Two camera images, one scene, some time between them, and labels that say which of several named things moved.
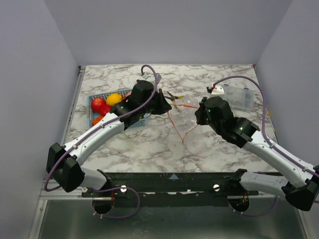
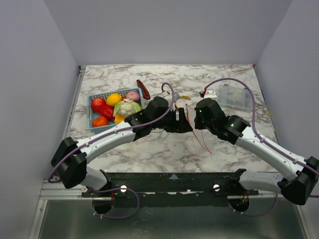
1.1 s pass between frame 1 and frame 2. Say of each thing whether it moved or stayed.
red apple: stayed
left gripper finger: moved
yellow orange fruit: stayed
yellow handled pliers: moved
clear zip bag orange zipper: moved
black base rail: stayed
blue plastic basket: stayed
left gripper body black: moved
